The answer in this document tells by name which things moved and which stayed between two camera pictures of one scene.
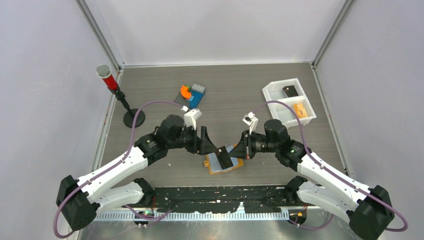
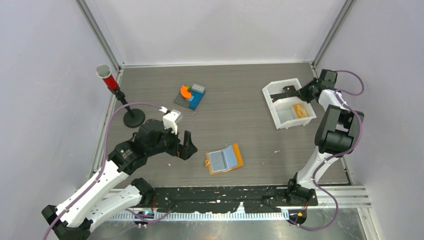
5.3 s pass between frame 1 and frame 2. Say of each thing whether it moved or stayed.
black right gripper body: moved
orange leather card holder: stayed
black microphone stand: stayed
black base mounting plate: stayed
